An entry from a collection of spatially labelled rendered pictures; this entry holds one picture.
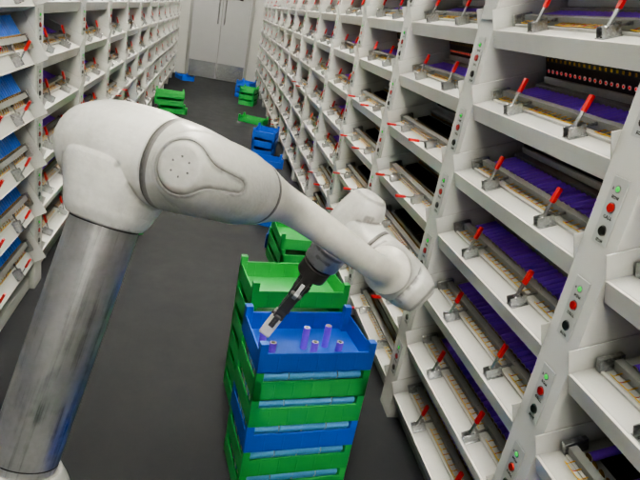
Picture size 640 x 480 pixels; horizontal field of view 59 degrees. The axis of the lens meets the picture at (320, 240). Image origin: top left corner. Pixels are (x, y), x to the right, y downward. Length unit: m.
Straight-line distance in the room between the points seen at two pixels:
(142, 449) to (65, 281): 0.99
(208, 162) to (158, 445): 1.20
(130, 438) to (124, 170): 1.13
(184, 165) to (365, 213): 0.60
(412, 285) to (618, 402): 0.42
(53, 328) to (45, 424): 0.14
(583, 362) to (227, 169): 0.76
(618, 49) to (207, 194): 0.80
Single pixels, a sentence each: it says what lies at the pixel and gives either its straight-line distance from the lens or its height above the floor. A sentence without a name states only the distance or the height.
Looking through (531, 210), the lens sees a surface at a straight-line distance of 1.39.
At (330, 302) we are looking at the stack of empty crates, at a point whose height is 0.42.
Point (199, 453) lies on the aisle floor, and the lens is 1.77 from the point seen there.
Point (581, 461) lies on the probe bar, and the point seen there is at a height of 0.53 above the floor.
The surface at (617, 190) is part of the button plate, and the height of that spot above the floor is 1.02.
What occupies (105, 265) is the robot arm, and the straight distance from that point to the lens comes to 0.85.
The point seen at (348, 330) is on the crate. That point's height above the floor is 0.41.
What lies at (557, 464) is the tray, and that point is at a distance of 1.27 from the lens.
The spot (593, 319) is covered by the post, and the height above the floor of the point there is 0.79.
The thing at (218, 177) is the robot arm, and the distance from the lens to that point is 0.71.
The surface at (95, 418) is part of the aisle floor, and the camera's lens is 1.88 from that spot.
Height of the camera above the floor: 1.19
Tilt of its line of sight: 21 degrees down
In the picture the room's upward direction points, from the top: 11 degrees clockwise
